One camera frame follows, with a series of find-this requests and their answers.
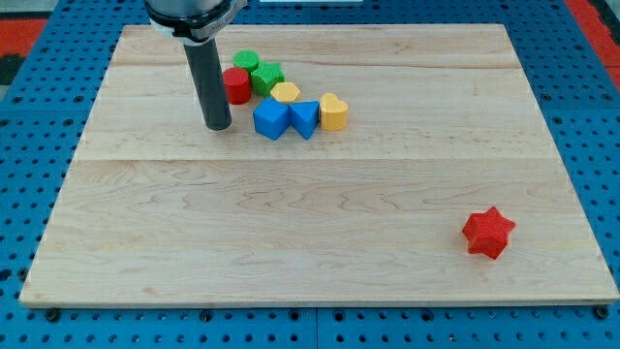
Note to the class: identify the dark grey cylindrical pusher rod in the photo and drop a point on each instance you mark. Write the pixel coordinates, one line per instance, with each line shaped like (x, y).
(205, 68)

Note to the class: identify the red star block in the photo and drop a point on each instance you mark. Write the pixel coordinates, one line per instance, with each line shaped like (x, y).
(488, 233)

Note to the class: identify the yellow hexagon block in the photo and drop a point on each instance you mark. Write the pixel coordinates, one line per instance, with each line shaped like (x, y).
(285, 92)

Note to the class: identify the red cylinder block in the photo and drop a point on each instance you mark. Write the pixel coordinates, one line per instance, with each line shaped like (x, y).
(237, 85)

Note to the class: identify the blue triangle block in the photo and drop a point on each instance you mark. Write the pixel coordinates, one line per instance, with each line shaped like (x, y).
(304, 117)

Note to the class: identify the green cylinder block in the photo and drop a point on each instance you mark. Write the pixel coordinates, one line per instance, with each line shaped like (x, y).
(247, 60)

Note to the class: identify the blue cube block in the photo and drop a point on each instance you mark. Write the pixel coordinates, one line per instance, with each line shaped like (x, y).
(271, 118)

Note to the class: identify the light wooden board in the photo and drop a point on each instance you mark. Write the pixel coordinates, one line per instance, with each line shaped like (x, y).
(157, 211)

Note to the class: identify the yellow heart block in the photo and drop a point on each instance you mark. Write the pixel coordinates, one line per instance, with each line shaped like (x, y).
(334, 112)

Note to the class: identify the green star block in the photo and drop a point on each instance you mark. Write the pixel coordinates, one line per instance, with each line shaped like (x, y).
(265, 77)

